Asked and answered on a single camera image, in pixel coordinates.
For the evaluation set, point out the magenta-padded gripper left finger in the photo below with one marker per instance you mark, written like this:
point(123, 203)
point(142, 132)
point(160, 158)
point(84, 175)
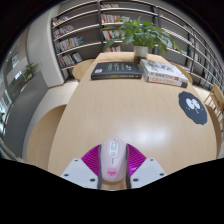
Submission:
point(78, 171)

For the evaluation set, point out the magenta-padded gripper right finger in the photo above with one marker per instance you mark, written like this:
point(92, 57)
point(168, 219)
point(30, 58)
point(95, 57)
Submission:
point(148, 171)

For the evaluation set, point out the pale pink computer mouse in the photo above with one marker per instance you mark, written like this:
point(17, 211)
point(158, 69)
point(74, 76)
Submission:
point(113, 160)

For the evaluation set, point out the dark mouse pad, white print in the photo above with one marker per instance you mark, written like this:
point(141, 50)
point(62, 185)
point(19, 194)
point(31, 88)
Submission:
point(192, 107)

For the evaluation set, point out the tan book, dark spine end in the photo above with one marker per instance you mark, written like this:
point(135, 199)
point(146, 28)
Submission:
point(166, 81)

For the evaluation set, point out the slatted wooden chairs group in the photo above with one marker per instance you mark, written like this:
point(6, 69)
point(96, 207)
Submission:
point(216, 100)

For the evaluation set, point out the white illustrated large book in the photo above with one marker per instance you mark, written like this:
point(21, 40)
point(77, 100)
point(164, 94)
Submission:
point(163, 70)

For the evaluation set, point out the black hardcover book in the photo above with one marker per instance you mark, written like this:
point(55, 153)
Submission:
point(116, 69)

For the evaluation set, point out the small leafy floor plant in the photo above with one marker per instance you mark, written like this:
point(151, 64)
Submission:
point(30, 70)

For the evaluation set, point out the grey shelf unit with books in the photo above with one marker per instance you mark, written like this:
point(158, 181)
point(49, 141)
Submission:
point(76, 41)

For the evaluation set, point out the green potted plant, grey pot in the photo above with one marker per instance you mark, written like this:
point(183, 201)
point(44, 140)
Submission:
point(141, 35)

